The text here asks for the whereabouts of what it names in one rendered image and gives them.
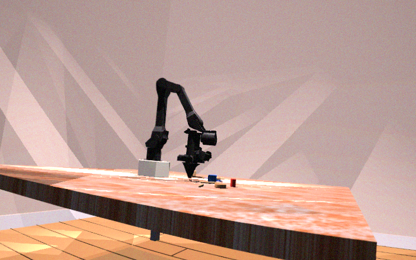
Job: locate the blue block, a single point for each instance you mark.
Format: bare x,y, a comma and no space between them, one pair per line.
211,178

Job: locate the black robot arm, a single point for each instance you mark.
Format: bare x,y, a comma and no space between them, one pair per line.
160,136

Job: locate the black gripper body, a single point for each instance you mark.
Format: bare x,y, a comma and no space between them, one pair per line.
188,157

